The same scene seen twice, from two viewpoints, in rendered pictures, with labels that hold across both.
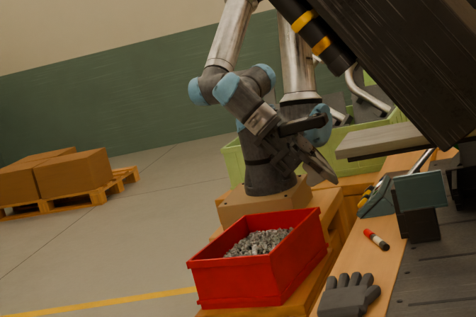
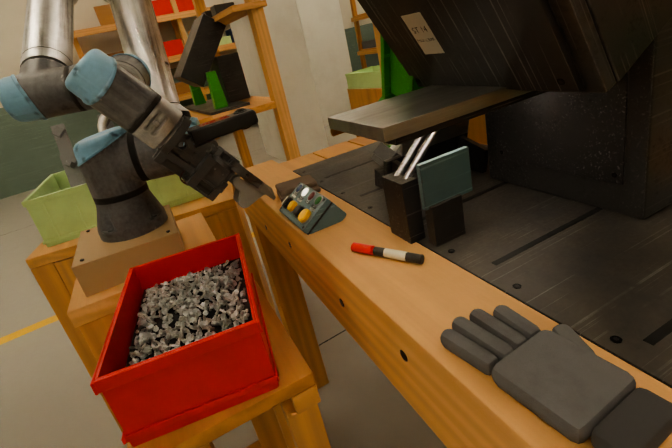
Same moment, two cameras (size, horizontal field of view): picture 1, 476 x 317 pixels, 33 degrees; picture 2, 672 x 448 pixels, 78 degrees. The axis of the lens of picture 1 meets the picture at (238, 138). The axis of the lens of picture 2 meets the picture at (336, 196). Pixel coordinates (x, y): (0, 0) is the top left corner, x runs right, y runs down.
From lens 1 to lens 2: 127 cm
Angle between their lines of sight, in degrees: 42
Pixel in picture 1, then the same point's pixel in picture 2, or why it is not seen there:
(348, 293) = (559, 360)
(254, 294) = (232, 388)
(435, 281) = (591, 288)
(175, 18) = not seen: outside the picture
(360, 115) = not seen: hidden behind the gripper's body
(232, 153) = (39, 204)
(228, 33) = (51, 16)
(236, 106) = (122, 101)
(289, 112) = not seen: hidden behind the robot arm
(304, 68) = (166, 75)
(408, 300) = (626, 333)
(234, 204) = (97, 258)
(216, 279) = (158, 390)
